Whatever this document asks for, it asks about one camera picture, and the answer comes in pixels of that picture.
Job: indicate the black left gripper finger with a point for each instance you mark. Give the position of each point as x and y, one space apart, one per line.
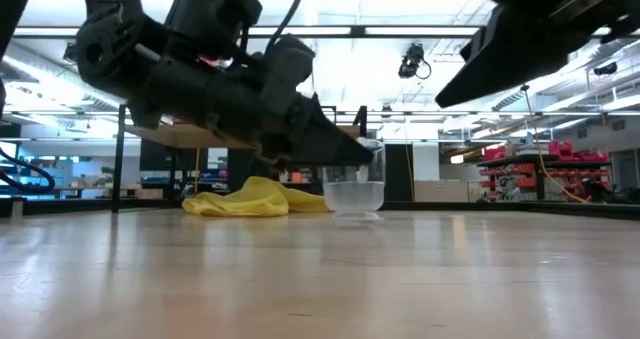
330 139

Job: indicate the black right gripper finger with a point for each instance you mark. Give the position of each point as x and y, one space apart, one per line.
510 49

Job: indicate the clear glass cup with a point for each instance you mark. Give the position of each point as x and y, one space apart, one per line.
355 199

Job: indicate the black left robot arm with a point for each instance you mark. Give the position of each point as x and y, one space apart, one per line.
120 54

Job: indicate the black cabinet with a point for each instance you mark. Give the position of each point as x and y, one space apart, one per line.
397 174

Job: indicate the black ceiling fixture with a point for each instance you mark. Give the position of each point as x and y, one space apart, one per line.
605 69

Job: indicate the yellow cloth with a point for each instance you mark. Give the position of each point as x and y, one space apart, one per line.
255 201

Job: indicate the black monitor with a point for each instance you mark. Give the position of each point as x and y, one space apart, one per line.
152 161

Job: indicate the red storage bin rack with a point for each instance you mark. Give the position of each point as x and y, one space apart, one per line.
525 169

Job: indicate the cardboard boxes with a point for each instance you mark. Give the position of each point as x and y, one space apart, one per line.
445 191

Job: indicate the small bonsai plant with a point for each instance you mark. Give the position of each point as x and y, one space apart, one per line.
107 174

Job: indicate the black ceiling camera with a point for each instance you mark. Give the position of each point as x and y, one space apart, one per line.
412 61

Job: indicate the black metal table frame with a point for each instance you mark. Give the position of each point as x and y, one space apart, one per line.
450 205

